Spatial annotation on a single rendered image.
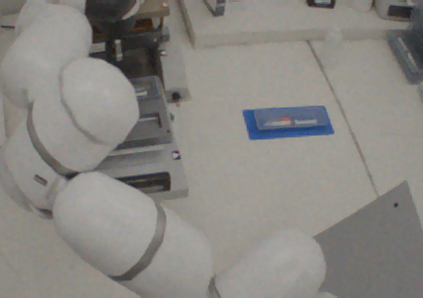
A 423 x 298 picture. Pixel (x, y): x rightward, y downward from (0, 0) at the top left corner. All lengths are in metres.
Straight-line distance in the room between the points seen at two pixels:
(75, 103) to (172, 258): 0.20
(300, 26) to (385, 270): 0.98
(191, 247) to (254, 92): 1.05
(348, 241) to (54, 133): 0.67
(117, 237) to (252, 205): 0.87
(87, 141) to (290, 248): 0.28
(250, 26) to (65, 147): 1.24
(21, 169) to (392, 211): 0.70
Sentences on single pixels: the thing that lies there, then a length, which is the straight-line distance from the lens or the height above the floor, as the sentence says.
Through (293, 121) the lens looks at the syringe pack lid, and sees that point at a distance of 1.70.
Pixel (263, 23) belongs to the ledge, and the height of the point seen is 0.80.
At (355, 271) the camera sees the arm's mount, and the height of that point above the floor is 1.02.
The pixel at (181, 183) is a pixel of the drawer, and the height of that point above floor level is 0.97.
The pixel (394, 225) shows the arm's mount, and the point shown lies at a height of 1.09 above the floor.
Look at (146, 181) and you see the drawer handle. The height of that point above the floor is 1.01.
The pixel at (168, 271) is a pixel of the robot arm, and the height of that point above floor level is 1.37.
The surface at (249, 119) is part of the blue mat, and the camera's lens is 1.71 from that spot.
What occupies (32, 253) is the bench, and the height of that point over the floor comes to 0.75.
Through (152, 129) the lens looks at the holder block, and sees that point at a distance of 1.36.
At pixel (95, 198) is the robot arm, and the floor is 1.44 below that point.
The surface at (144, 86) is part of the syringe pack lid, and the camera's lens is 1.41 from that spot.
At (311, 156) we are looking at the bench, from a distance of 1.67.
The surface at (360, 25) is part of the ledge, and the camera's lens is 2.03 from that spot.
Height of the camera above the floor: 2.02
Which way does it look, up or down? 51 degrees down
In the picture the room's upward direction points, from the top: 8 degrees clockwise
